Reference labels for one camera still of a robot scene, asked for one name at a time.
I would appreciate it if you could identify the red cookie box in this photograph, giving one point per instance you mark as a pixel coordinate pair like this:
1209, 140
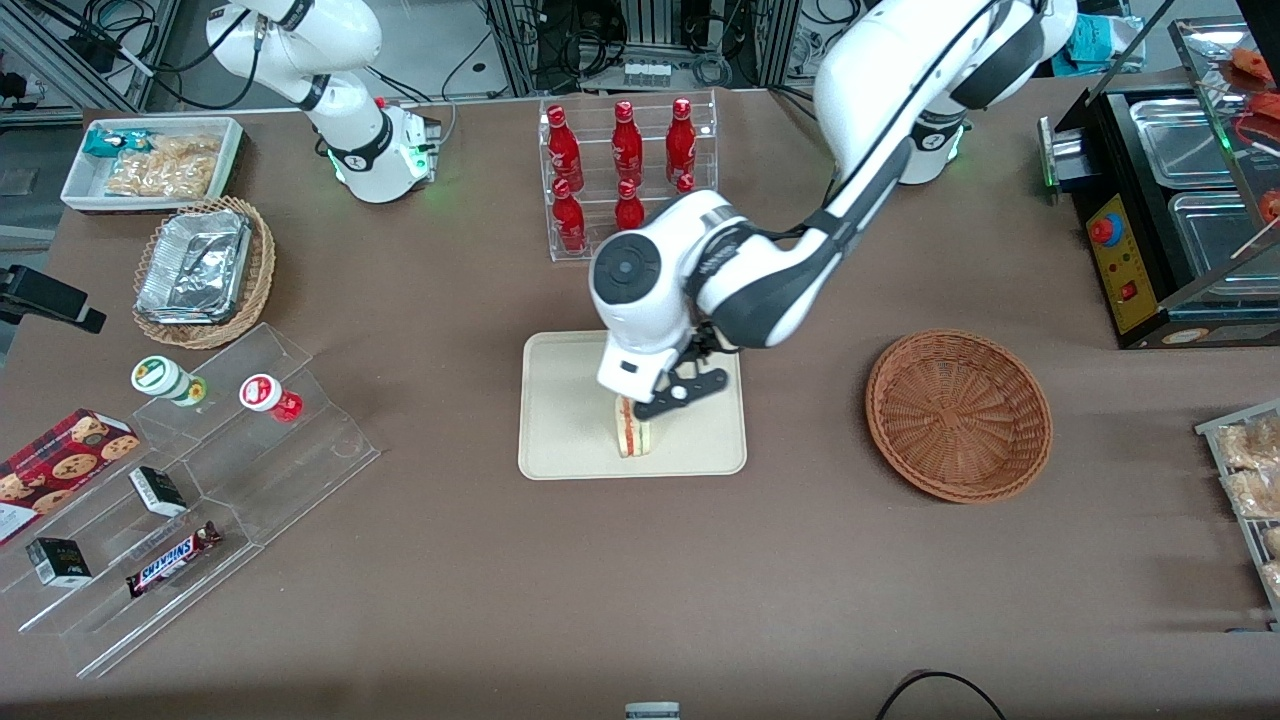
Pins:
55, 465

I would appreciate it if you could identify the green lidded cup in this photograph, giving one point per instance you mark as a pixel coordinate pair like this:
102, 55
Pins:
160, 377

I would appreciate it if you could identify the wrapped bread bun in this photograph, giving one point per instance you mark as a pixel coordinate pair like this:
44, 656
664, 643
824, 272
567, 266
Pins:
1255, 493
1250, 445

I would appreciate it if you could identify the clear bag of crackers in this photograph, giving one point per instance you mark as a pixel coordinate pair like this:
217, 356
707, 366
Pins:
165, 170

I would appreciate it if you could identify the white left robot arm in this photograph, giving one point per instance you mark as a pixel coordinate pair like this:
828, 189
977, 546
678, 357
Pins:
880, 80

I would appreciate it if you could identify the red lidded cup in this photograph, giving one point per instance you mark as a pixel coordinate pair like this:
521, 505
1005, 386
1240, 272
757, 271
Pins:
265, 393

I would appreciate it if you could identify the light wicker basket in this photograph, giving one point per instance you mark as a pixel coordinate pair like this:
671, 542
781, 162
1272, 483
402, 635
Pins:
258, 270

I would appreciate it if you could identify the triangular sandwich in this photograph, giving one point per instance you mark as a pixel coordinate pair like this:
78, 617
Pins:
633, 435

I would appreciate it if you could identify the clear acrylic bottle rack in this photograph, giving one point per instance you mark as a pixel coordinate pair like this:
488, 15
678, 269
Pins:
590, 120

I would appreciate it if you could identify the beige plastic tray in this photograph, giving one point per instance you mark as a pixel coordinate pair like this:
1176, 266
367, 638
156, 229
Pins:
570, 420

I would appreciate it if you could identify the grey wrist camera black mount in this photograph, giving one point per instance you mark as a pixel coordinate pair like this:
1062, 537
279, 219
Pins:
690, 388

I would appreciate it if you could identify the red drink bottle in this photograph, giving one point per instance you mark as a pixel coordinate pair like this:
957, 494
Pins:
630, 208
681, 142
686, 184
627, 145
569, 220
563, 150

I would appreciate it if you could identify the black clamp device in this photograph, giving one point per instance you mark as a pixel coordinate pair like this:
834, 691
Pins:
45, 295

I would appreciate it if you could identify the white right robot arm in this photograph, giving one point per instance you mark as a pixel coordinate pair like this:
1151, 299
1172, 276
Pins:
365, 150

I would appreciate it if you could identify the Snickers chocolate bar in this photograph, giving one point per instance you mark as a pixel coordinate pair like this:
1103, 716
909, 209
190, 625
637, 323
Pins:
170, 560

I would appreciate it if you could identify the teal snack packet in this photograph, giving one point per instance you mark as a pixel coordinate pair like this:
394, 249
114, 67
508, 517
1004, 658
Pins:
108, 143

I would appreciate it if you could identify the small black box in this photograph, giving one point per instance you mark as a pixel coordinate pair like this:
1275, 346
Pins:
157, 490
58, 562

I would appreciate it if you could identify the stack of foil containers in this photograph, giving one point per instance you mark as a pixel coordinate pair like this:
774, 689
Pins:
190, 265

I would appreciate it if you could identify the white rectangular snack bin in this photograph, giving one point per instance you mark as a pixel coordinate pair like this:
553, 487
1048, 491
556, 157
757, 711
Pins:
80, 190

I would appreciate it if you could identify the clear acrylic stepped stand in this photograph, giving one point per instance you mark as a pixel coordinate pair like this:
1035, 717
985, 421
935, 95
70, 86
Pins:
290, 480

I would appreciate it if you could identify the black food warmer machine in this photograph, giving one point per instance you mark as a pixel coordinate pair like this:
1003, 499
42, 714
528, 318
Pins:
1125, 270

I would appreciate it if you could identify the brown wicker basket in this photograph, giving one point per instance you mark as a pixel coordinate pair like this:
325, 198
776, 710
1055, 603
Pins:
960, 415

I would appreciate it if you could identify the small grey object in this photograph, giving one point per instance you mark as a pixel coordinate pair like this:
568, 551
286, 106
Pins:
652, 711

